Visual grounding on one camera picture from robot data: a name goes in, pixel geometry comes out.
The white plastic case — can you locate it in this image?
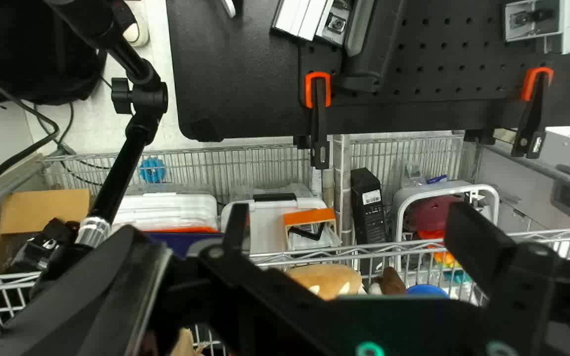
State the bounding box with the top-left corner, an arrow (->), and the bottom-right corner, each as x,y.
113,192 -> 219,233

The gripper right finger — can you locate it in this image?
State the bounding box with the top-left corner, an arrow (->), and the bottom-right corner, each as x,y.
445,201 -> 570,356

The orange and black clamp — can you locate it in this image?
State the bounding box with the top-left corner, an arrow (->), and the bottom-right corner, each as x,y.
510,67 -> 555,160
304,72 -> 333,170

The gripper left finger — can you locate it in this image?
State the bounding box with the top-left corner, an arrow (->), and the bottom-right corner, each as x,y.
197,203 -> 360,356

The aluminium profile bracket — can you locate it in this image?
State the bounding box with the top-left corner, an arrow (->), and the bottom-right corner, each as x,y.
271,0 -> 351,47
504,0 -> 570,55

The white wire rack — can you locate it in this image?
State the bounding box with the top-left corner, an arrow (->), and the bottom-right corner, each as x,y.
393,183 -> 501,273

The camera on mount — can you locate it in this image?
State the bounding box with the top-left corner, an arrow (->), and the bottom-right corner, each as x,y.
10,0 -> 169,277

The tan plush toy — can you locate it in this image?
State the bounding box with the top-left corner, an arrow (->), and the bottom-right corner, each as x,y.
285,264 -> 366,301

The clear box with white lid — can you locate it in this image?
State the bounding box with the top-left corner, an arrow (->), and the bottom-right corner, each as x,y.
220,192 -> 329,259

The maroon bowl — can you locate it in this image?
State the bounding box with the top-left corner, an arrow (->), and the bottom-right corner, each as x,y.
406,195 -> 465,233

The black box with label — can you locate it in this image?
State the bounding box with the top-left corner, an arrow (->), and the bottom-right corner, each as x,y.
350,167 -> 390,246

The black bag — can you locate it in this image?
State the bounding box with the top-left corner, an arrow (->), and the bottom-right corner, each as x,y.
0,0 -> 108,107

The grey metal control box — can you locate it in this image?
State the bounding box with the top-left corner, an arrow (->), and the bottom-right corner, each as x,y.
477,125 -> 570,234

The cardboard box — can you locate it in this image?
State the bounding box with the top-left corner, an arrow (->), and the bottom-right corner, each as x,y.
0,189 -> 91,276

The blue round lid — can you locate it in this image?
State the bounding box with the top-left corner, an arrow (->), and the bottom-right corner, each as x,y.
406,284 -> 450,298

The orange and clear packet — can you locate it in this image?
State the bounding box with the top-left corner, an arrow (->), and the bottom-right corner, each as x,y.
283,208 -> 342,251

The blue plastic gear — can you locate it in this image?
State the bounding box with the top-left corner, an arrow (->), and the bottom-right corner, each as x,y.
139,157 -> 167,184

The brown plush toy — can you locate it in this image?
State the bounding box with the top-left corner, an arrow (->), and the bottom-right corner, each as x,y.
373,267 -> 408,296

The white tape roll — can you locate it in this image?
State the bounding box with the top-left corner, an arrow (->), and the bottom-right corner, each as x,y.
121,0 -> 150,48

